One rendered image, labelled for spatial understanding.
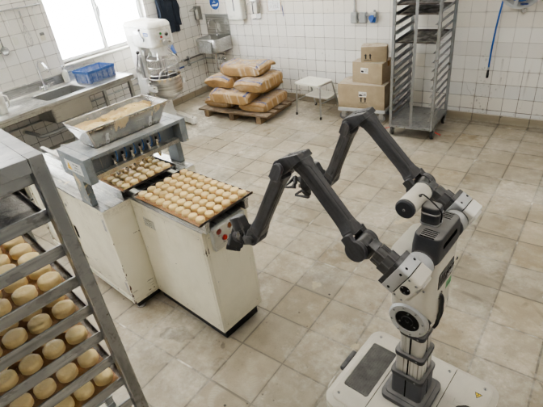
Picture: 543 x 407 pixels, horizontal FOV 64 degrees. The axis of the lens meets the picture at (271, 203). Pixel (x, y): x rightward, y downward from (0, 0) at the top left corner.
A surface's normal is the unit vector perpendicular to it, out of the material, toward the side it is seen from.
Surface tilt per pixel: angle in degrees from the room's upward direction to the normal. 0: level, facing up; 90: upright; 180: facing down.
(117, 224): 90
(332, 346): 0
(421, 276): 30
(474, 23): 90
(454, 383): 0
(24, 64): 90
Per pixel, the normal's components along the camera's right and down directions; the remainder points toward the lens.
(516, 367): -0.11, -0.85
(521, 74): -0.58, 0.48
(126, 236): 0.74, 0.28
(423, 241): -0.61, -0.06
